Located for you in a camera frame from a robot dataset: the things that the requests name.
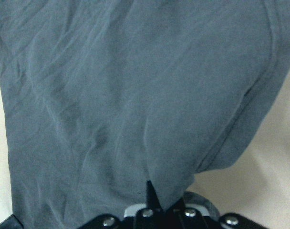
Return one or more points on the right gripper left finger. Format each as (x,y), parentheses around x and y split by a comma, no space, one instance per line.
(145,216)

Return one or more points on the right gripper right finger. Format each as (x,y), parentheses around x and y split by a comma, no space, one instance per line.
(186,216)

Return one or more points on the black t-shirt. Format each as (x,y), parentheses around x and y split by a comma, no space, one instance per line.
(101,96)

